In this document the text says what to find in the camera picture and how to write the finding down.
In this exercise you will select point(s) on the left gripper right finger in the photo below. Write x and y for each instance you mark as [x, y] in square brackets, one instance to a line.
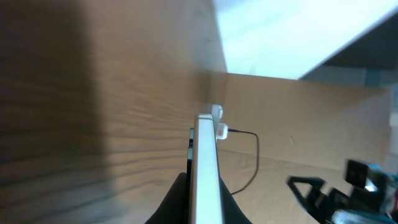
[231, 211]

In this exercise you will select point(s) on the white power strip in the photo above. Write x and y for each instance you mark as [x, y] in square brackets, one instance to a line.
[216, 112]

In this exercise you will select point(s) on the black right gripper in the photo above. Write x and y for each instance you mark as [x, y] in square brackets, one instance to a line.
[387, 199]

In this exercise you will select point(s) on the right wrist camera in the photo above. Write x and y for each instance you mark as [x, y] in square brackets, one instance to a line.
[365, 176]

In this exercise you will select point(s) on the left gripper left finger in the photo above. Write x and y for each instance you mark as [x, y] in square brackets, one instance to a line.
[174, 207]

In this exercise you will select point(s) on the white USB charger plug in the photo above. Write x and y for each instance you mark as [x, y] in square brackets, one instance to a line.
[221, 131]

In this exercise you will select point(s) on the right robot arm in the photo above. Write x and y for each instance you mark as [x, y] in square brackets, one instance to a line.
[361, 206]

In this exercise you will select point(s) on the black Samsung flip phone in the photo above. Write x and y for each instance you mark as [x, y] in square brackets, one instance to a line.
[205, 202]

